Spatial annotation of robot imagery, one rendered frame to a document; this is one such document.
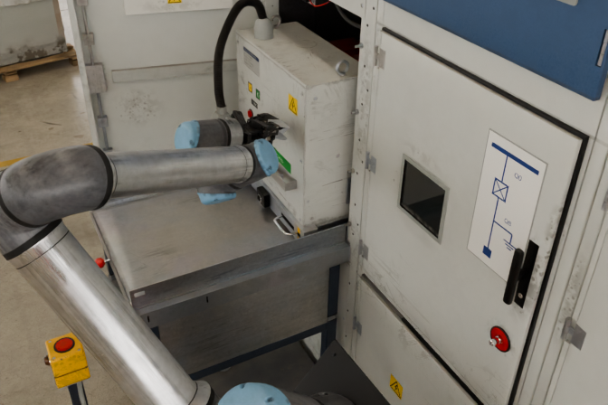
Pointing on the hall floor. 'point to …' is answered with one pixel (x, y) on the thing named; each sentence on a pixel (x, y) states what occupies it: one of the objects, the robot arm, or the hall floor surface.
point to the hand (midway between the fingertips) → (282, 126)
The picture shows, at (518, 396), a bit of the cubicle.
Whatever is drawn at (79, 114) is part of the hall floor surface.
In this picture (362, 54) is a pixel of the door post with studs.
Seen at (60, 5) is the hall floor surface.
